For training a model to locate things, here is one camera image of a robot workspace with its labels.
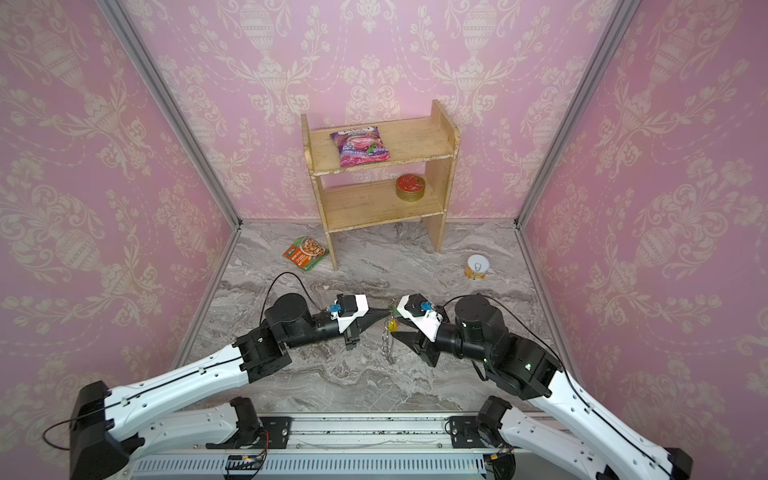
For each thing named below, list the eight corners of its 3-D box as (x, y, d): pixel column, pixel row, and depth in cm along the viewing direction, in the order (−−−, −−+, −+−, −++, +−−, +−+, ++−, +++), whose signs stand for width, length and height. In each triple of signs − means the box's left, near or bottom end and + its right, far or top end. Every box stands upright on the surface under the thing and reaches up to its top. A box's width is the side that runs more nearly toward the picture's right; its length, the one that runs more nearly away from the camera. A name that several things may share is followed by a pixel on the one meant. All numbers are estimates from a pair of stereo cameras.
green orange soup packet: (282, 255, 113) (280, 251, 112) (305, 236, 119) (304, 233, 118) (307, 273, 108) (306, 270, 106) (330, 253, 114) (329, 249, 112)
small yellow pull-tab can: (465, 281, 106) (469, 270, 101) (462, 265, 110) (466, 254, 105) (486, 281, 106) (491, 270, 101) (482, 265, 110) (486, 254, 105)
